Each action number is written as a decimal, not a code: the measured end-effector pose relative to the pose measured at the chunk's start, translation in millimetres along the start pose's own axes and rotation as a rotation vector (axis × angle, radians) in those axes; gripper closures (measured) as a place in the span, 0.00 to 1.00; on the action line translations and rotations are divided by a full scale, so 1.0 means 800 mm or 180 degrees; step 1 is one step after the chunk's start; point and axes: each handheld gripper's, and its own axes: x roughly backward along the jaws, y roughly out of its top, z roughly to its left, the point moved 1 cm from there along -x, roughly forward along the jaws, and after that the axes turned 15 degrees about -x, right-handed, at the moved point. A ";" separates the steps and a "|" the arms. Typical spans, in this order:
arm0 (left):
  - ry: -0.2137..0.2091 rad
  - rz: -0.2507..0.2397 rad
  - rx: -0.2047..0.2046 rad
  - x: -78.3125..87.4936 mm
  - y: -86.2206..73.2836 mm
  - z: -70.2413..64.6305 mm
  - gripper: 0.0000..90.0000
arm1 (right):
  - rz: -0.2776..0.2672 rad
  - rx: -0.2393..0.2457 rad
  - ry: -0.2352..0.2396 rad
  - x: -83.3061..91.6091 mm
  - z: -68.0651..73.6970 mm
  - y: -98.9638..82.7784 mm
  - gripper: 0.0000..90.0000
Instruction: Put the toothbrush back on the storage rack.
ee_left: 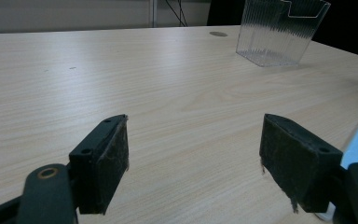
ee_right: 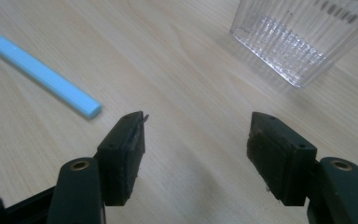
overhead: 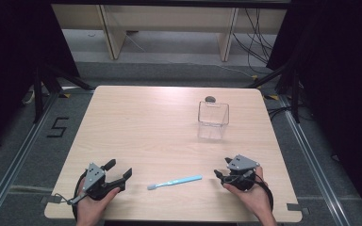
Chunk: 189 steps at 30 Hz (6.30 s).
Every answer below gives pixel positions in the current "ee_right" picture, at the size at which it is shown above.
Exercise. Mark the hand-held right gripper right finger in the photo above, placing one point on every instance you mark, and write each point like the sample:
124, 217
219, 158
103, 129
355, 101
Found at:
289, 168

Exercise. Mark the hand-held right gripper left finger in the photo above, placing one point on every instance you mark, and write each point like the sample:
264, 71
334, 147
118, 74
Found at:
118, 161

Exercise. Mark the clear ribbed plastic container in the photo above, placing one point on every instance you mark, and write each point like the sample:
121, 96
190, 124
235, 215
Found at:
298, 40

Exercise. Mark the light blue pen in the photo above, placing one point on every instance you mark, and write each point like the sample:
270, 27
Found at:
40, 72

